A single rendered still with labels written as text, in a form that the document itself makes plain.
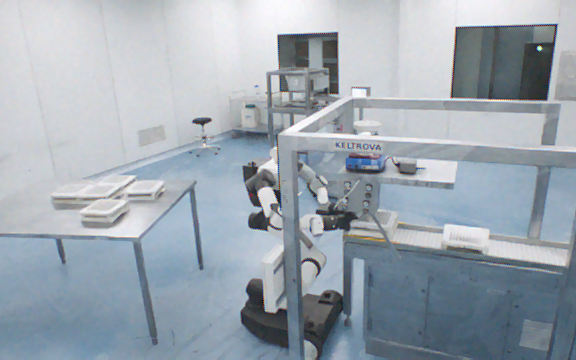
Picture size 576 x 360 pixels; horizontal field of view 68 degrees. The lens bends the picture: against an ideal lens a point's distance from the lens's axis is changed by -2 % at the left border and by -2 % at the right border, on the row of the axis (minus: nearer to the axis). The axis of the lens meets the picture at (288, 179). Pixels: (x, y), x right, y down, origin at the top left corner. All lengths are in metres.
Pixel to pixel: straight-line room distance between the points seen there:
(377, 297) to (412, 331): 0.30
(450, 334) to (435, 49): 5.43
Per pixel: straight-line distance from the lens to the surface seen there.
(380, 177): 2.41
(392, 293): 2.81
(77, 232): 3.19
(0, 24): 6.59
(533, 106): 2.61
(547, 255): 2.76
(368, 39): 7.94
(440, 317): 2.86
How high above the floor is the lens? 2.06
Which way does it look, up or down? 19 degrees down
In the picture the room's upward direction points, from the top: 3 degrees counter-clockwise
